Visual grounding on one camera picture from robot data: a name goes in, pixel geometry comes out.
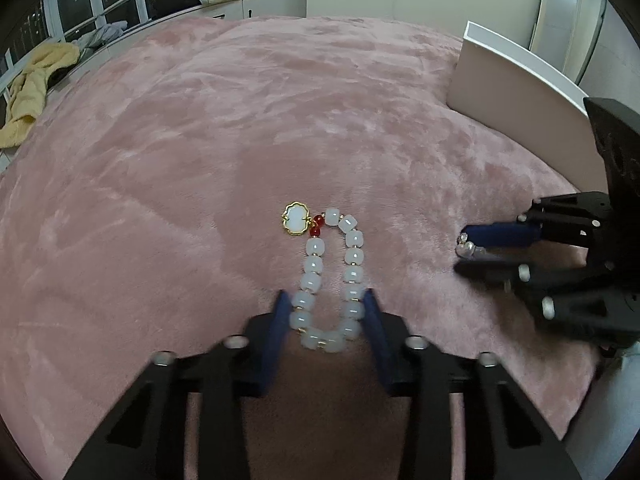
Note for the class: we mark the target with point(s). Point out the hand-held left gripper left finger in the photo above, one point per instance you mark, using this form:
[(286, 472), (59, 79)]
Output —
[(277, 325)]

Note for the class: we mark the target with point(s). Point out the white framed standing mirror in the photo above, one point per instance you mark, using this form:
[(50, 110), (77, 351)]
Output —
[(560, 10)]

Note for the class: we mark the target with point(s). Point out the yellow fleece robe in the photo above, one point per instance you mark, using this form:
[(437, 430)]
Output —
[(30, 90)]

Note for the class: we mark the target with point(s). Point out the pink plush blanket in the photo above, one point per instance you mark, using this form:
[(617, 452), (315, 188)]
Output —
[(200, 160)]

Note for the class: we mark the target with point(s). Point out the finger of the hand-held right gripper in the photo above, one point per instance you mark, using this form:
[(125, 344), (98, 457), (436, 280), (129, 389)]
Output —
[(505, 272), (500, 234)]

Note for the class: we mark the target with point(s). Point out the grey clothing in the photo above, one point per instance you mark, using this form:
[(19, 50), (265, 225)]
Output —
[(100, 32)]

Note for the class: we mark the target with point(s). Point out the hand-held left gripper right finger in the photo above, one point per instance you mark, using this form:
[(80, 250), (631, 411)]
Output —
[(379, 330)]

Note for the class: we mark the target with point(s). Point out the white storage box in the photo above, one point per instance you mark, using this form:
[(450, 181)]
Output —
[(500, 85)]

